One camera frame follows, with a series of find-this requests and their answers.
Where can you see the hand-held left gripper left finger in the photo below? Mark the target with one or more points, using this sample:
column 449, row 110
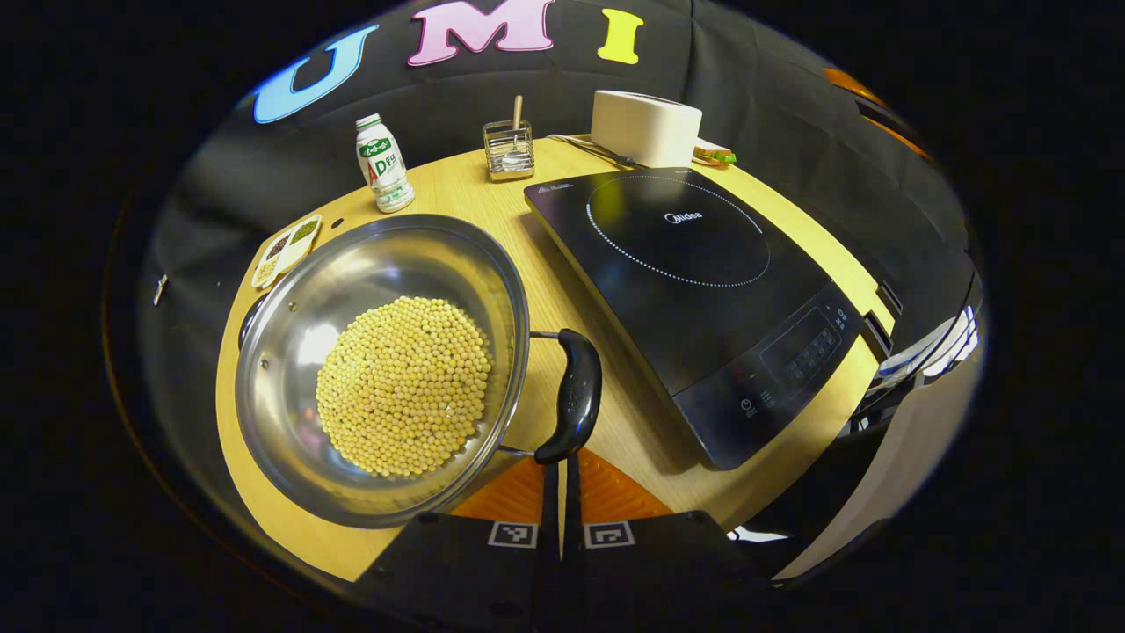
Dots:
column 475, row 580

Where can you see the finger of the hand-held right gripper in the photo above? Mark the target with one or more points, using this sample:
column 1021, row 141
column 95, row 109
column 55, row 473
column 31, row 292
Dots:
column 905, row 139
column 851, row 85

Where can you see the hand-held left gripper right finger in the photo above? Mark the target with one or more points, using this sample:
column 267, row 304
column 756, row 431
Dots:
column 650, row 580

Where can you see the black induction cooktop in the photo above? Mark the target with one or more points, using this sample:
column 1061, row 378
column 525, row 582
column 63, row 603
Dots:
column 685, row 308

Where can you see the stainless steel pot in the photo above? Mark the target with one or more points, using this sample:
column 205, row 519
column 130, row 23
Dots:
column 290, row 352

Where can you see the black backdrop cloth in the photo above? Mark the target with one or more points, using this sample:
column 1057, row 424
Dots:
column 773, row 114

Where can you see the pile of soybeans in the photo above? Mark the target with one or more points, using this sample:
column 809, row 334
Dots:
column 404, row 387

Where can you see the white toaster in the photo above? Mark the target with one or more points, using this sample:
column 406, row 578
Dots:
column 646, row 127

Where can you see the wooden stick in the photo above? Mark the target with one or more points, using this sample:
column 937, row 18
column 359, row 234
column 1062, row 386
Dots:
column 518, row 110

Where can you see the white divided bean dish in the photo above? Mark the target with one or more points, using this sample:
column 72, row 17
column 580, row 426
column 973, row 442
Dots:
column 286, row 251

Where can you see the white drink bottle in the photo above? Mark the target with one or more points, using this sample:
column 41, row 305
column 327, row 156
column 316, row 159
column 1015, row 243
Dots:
column 385, row 167

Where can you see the silver metal clip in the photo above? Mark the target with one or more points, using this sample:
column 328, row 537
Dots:
column 159, row 289

